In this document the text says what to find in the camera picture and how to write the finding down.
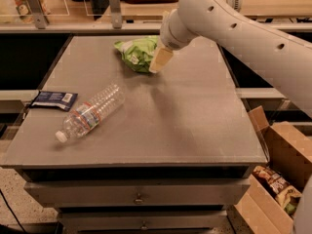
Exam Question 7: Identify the orange packaged item behind glass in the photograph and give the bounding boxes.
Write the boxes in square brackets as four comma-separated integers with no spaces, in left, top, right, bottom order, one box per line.
[0,0,50,24]

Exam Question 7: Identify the middle metal bracket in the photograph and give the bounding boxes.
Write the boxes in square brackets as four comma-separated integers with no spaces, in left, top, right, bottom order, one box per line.
[109,0,123,29]

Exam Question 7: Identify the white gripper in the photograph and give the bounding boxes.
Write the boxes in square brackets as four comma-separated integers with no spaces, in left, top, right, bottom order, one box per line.
[149,9,197,73]

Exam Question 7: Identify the brown cardboard box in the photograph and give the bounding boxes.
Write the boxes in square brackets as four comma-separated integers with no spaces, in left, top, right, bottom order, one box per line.
[235,106,312,234]

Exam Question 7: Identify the green rice chip bag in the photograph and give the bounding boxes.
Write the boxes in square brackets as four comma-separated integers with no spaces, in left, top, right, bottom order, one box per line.
[114,35,158,73]

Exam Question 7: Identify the black floor cable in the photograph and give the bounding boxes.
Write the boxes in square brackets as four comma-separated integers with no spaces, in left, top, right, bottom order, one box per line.
[0,188,27,234]

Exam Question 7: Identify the clear plastic water bottle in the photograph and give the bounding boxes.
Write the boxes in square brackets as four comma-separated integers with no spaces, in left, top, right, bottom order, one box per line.
[56,83,125,143]

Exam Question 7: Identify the dark blue snack packet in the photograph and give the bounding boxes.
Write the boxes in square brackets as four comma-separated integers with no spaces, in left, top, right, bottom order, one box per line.
[31,91,77,111]

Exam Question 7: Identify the metal bracket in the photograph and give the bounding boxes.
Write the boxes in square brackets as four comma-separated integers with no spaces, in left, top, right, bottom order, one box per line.
[109,0,123,29]
[27,0,49,29]

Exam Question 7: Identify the brown snack bag in box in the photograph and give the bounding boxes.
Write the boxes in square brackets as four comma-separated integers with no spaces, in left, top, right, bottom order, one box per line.
[253,166,301,215]

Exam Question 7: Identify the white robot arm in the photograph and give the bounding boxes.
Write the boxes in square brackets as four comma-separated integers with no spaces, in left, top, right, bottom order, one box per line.
[149,0,312,117]

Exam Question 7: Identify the left metal bracket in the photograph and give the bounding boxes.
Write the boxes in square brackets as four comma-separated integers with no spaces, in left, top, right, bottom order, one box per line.
[27,0,49,29]

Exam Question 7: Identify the grey metal drawer cabinet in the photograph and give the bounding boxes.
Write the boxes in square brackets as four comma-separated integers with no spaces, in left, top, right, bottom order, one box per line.
[25,165,251,232]

